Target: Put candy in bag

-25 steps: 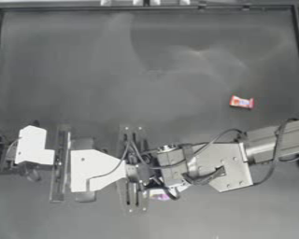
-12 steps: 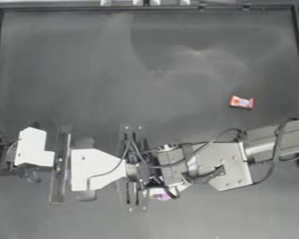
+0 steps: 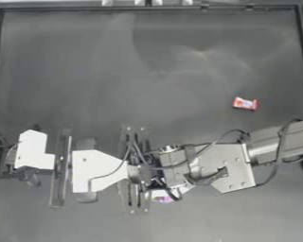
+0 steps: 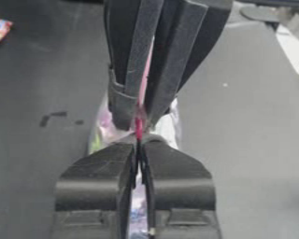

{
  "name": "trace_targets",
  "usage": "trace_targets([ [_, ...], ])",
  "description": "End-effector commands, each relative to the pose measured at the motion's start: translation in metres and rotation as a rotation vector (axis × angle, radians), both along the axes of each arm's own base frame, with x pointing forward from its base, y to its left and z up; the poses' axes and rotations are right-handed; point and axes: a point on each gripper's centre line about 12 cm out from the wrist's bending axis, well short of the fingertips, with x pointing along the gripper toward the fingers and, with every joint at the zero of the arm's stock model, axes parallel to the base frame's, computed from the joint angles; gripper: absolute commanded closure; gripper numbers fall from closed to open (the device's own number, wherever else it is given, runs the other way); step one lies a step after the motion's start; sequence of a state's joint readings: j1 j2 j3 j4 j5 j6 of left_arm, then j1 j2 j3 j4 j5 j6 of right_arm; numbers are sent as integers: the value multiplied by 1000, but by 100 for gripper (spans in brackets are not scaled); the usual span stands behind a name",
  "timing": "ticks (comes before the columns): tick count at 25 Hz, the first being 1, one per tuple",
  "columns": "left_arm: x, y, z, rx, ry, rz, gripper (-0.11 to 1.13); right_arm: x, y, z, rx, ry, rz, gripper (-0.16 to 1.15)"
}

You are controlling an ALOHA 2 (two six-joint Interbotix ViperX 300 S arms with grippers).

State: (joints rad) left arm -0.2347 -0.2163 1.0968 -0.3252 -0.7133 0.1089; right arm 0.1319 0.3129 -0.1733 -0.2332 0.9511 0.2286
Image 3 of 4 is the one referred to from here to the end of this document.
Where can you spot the grey frame bracket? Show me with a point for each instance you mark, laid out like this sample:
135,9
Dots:
188,2
107,2
139,2
157,2

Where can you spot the black table frame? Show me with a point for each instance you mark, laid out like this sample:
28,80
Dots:
53,6

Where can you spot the clear bag with pink zip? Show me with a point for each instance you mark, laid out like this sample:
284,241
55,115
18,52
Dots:
162,198

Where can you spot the red candy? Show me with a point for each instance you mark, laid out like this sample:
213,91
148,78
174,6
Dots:
245,103

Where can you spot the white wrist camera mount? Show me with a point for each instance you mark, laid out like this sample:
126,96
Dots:
32,151
95,170

